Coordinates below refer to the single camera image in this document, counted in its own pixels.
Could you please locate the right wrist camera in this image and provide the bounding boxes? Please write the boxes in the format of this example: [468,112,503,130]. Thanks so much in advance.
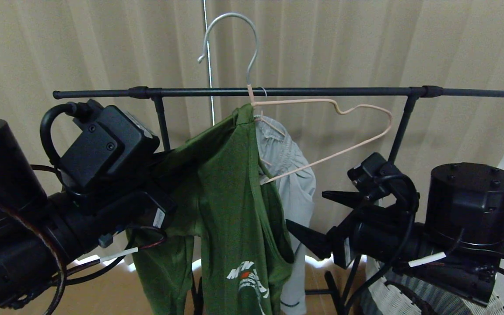
[347,152,420,207]

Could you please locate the white laundry basket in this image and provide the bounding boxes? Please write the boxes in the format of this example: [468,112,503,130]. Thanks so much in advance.
[357,257,504,315]

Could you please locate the pale grey shorts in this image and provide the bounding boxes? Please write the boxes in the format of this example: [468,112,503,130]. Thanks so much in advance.
[254,115,317,315]

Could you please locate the green garment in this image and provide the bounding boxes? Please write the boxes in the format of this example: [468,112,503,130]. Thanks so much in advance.
[126,103,297,315]

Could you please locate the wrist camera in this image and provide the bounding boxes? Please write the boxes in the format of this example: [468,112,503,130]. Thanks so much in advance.
[347,152,420,207]
[57,99,161,194]

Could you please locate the black clothes rack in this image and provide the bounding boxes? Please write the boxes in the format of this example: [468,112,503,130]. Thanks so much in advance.
[52,85,504,315]

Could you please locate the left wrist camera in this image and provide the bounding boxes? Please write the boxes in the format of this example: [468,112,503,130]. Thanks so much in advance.
[57,99,161,194]

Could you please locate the pink clothes hanger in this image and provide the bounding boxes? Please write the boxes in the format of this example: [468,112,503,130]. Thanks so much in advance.
[254,87,286,168]
[197,12,394,185]

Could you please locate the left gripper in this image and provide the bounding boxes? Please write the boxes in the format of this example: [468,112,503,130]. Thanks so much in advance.
[0,189,177,308]

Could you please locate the beige curtain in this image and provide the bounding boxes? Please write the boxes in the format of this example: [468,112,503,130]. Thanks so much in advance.
[0,0,504,267]

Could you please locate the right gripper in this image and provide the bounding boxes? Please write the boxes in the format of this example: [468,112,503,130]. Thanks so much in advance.
[285,190,427,269]

